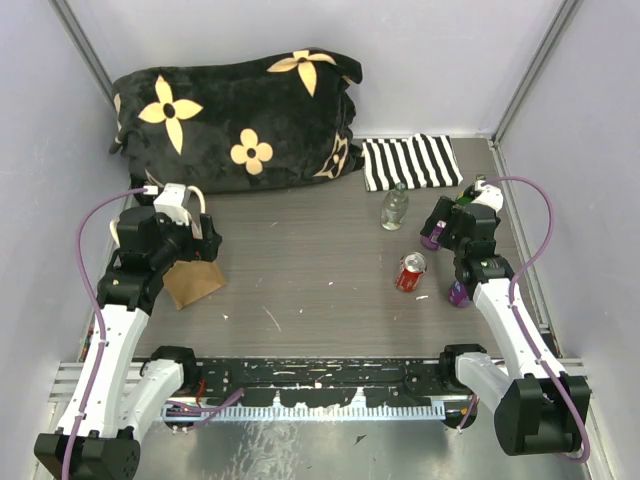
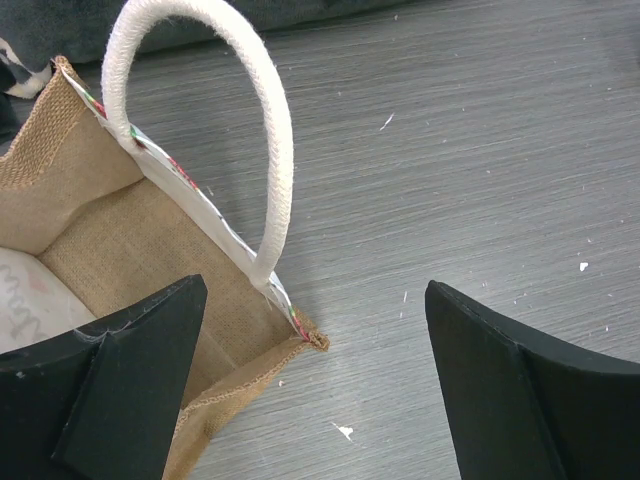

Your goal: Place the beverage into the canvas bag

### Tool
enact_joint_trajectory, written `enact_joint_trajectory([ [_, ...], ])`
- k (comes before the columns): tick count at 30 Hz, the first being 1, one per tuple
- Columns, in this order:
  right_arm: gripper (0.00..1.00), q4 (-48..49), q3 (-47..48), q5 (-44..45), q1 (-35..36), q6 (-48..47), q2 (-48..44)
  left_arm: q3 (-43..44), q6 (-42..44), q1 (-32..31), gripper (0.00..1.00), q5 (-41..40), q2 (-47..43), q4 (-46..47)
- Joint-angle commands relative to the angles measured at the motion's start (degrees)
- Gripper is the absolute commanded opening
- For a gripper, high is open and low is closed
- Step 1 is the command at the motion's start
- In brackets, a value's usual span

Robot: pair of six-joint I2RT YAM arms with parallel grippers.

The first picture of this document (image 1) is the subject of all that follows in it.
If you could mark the green Perrier glass bottle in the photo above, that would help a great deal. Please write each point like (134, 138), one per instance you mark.
(471, 192)

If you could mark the purple fanta can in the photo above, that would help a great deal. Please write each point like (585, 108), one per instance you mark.
(458, 295)
(431, 240)

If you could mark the black white striped cloth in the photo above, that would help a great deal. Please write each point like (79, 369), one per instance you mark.
(417, 161)

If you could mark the black floral plush blanket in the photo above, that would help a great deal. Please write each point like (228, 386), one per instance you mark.
(280, 121)

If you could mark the aluminium slotted rail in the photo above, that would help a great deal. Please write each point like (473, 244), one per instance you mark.
(354, 412)

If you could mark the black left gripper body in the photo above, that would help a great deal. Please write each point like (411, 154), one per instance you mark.
(181, 242)

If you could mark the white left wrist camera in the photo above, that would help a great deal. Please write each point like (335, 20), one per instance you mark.
(171, 200)

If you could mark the red Coke can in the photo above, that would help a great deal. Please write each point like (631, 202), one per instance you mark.
(412, 267)

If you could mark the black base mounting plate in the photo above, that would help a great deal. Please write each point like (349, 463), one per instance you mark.
(321, 382)

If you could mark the burlap watermelon canvas bag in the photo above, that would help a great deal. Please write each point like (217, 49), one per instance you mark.
(192, 280)

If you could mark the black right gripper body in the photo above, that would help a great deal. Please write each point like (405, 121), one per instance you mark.
(450, 211)

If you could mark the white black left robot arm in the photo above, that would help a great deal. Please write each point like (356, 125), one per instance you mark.
(100, 434)

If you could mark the clear glass Chang bottle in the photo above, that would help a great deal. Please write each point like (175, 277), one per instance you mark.
(394, 208)

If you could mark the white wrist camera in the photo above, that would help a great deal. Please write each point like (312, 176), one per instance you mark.
(488, 195)
(171, 200)

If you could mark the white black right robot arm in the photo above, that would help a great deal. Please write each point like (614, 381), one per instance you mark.
(537, 406)

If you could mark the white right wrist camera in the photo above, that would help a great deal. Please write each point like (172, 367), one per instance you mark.
(488, 195)

